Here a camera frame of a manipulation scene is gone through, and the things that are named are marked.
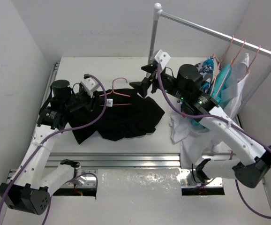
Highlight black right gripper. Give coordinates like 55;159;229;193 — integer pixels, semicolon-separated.
130;62;187;101

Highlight pink wire hanger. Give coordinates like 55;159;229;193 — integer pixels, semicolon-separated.
209;34;235;99
106;77;131;106
245;45;261;76
213;40;246;99

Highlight black shirt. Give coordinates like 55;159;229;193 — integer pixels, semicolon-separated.
73;89;165;144

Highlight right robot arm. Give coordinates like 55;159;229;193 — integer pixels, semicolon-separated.
130;62;271;188

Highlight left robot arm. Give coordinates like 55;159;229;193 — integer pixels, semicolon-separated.
0;76;100;215

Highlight colourful patterned shirt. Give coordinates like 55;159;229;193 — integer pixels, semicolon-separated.
176;55;222;104

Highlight teal shirt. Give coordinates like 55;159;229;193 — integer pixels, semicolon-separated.
191;62;234;129

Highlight white shirt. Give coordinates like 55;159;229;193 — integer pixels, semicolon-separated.
170;53;249;169

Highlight white clothes rack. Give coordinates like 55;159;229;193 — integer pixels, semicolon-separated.
148;3;271;110

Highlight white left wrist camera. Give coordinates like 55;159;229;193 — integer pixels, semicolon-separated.
81;77;100;98

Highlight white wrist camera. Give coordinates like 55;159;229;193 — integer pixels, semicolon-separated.
152;50;171;70
81;77;100;98

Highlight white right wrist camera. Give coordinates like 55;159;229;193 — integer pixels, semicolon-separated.
152;50;171;70

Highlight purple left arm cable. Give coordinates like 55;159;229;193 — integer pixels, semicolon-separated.
0;74;107;225

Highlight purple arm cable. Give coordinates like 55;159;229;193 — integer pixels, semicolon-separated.
156;63;271;220
0;74;107;225

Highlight aluminium rail frame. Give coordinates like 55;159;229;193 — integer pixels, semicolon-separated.
0;58;271;225

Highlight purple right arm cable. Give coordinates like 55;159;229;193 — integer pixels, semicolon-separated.
156;63;271;220

